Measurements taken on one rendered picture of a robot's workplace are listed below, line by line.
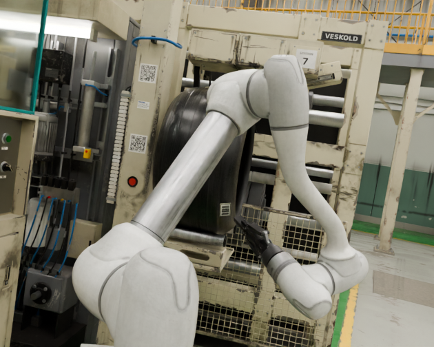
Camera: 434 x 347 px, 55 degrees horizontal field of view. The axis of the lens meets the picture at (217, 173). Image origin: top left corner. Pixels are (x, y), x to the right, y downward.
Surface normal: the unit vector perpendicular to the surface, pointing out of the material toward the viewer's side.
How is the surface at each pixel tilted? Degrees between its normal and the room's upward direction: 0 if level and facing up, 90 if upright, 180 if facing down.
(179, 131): 70
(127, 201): 90
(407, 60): 90
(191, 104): 45
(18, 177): 90
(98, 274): 57
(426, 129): 90
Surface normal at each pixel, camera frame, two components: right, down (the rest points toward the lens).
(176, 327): 0.48, 0.02
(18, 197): -0.18, 0.04
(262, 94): -0.64, 0.19
